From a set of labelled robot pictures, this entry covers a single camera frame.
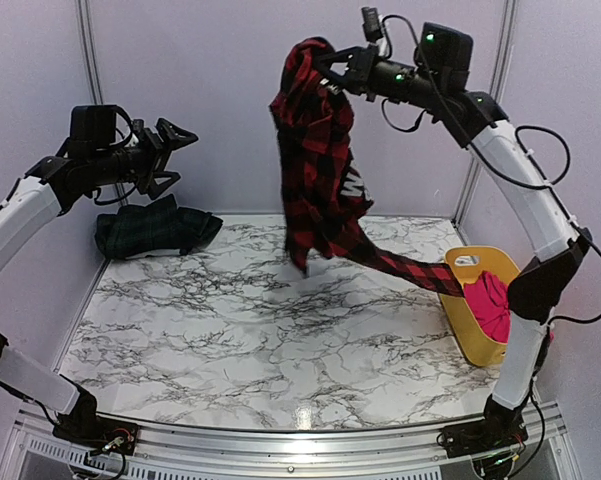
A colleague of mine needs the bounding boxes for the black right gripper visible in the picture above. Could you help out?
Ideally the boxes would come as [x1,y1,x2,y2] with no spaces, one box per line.
[314,40,448,109]

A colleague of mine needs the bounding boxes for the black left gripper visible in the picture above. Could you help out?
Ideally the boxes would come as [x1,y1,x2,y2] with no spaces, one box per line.
[88,116,196,199]

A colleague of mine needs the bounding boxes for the red black plaid shirt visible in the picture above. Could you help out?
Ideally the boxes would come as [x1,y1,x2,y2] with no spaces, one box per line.
[269,37,464,297]

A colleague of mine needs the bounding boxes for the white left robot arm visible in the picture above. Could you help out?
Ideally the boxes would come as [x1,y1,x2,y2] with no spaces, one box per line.
[0,105,199,445]

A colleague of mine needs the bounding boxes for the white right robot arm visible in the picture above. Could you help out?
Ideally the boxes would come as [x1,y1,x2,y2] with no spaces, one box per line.
[313,22,589,448]

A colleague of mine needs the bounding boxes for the yellow laundry basket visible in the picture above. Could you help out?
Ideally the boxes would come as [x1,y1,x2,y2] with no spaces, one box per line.
[439,246,519,367]

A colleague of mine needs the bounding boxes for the dark green plaid garment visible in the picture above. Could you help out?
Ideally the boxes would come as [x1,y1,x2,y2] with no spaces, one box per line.
[95,194,223,260]

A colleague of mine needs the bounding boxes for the pink garment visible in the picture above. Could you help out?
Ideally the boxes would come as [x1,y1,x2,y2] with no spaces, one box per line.
[464,271,511,344]

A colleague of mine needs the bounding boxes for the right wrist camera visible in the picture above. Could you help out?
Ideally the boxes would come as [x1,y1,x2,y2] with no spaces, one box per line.
[361,6,390,46]

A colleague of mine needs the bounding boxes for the left corner wall post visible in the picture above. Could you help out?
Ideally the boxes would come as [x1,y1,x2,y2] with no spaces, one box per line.
[75,0,104,105]

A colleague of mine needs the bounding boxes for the corner wall post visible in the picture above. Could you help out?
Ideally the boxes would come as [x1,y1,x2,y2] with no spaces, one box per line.
[75,0,104,105]
[452,0,519,230]

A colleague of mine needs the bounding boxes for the right corner wall post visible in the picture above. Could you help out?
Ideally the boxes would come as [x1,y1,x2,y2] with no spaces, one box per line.
[452,0,519,230]

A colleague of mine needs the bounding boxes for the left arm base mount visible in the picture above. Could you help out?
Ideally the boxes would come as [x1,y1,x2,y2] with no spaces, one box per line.
[52,416,139,455]

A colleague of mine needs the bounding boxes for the aluminium front rail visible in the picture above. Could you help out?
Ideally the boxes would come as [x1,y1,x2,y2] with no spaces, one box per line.
[0,402,582,479]

